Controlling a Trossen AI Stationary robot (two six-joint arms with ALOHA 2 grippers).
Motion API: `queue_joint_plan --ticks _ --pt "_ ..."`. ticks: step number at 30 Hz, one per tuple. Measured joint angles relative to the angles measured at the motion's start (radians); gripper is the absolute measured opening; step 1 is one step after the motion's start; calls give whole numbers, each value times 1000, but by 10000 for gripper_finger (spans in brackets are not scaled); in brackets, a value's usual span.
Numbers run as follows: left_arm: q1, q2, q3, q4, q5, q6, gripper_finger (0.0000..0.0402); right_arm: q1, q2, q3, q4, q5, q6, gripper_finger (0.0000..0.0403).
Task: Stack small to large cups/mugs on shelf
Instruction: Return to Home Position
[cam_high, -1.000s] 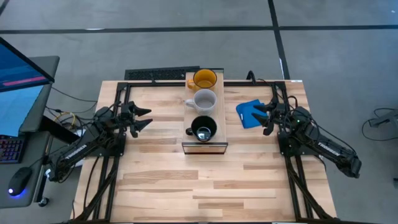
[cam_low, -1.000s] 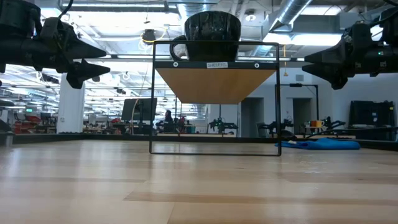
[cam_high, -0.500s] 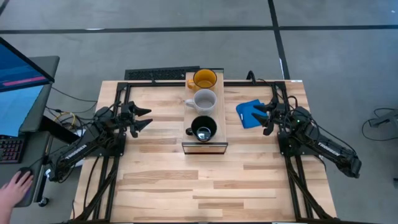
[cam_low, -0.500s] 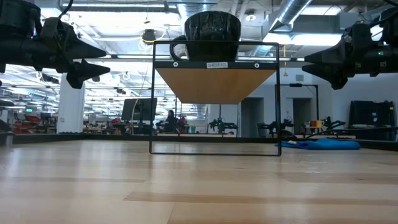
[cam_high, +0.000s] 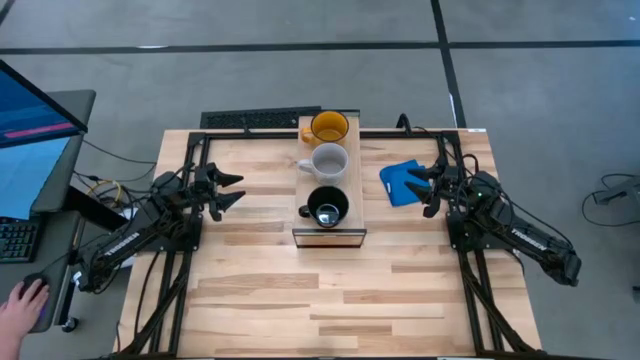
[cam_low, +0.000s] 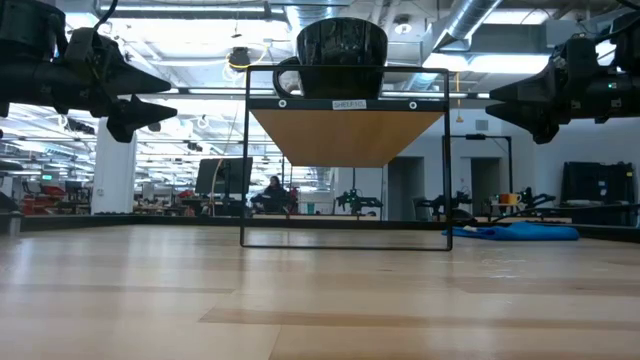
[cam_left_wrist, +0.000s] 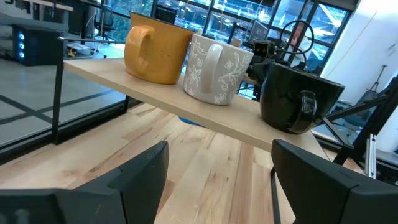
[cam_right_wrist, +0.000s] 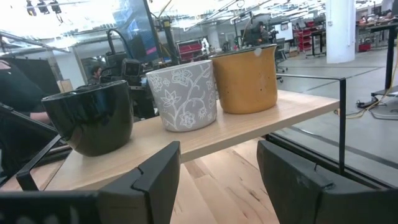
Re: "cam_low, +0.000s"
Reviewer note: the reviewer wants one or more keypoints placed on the blue cloth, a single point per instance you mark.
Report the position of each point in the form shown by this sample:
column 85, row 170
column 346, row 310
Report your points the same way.
column 520, row 232

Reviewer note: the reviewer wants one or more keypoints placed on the person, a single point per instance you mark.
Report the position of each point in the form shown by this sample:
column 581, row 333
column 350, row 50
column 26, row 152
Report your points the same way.
column 274, row 195

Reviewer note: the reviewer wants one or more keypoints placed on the glossy black ceramic mug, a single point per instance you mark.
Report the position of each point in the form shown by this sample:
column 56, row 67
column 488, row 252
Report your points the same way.
column 342, row 55

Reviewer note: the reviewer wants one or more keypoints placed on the orange background mug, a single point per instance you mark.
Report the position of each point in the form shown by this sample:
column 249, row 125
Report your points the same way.
column 510, row 199

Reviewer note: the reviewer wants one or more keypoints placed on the silver ceiling duct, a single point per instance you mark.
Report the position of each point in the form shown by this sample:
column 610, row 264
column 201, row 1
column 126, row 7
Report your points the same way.
column 470, row 15

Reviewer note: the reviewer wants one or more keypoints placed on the black storage cases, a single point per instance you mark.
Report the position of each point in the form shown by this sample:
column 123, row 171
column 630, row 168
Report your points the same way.
column 600, row 182

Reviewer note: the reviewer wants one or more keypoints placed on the black table frame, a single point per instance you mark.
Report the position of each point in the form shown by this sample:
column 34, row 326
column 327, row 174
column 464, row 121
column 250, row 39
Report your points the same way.
column 150, row 221

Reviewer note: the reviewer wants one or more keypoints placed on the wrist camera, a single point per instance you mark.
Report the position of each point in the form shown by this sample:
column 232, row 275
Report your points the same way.
column 575, row 57
column 92, row 47

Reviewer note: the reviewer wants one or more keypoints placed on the wooden shelf with black frame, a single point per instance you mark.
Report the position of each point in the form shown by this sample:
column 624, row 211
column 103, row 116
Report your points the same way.
column 345, row 135

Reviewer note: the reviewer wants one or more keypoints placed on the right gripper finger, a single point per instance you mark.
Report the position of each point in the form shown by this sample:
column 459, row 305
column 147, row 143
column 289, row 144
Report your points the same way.
column 530, row 92
column 525, row 116

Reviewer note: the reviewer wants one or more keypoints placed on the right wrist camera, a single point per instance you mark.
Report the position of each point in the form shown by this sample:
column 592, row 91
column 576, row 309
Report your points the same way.
column 575, row 57

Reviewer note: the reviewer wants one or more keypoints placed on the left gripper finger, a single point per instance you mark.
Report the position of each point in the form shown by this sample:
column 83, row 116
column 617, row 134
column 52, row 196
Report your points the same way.
column 127, row 117
column 137, row 85

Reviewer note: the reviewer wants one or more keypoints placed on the black background stand frame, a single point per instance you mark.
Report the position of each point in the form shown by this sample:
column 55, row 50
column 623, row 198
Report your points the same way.
column 510, row 165

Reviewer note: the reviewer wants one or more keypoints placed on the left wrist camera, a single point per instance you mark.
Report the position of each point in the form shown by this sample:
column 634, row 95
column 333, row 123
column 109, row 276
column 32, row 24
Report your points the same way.
column 92, row 47

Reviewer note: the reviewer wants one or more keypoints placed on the white room pillar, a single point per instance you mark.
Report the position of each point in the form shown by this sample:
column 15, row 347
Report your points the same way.
column 114, row 175

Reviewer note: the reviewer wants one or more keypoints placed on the green background robot arm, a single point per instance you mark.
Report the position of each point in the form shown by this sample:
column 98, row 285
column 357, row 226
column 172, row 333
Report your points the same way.
column 357, row 200

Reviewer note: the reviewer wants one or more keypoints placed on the dark background monitor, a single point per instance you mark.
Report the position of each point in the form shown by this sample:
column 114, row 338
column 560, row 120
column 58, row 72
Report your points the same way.
column 220, row 175

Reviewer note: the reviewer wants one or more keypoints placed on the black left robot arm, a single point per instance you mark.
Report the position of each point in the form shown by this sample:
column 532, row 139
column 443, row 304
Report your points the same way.
column 30, row 30

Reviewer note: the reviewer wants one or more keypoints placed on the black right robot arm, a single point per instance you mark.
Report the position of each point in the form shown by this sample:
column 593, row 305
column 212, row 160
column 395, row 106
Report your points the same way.
column 627, row 45

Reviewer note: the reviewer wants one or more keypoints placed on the black ceiling camera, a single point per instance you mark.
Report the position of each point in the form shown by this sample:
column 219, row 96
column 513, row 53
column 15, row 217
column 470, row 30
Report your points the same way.
column 240, row 57

